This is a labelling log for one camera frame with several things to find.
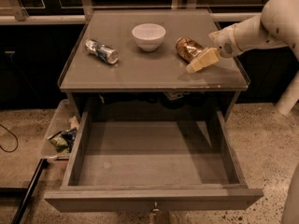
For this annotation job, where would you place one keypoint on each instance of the silver blue soda can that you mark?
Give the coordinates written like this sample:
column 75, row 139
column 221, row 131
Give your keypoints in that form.
column 106, row 54

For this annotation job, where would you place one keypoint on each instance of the green snack bag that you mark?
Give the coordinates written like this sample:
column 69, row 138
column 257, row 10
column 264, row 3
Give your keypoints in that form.
column 63, row 141

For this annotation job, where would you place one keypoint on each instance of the white ceramic bowl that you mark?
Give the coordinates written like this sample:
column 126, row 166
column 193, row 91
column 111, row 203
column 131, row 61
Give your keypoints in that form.
column 149, row 36

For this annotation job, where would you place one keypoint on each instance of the orange gold soda can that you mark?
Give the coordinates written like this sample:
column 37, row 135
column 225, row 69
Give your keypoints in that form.
column 188, row 49

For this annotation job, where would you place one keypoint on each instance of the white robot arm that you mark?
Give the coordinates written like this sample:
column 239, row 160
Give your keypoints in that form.
column 277, row 26

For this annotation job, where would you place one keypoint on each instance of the metal drawer pull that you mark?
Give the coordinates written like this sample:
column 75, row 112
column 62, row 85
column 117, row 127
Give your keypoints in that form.
column 155, row 208

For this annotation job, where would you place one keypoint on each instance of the clear plastic bin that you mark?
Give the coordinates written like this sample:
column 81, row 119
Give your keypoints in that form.
column 64, row 119

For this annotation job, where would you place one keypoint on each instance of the black floor rail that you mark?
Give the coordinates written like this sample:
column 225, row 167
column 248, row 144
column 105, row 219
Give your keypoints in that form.
column 26, row 197

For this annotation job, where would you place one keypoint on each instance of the grey cabinet with glass top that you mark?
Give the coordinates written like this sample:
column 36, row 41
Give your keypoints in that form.
column 140, row 71

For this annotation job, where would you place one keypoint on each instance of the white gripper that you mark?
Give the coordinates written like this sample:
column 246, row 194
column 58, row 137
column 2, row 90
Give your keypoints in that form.
column 224, row 43

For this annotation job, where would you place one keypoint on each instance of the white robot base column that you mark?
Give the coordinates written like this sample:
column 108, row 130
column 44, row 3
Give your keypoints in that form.
column 289, row 97

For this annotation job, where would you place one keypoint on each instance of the open grey top drawer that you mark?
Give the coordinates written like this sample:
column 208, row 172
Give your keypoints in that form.
column 129, row 155

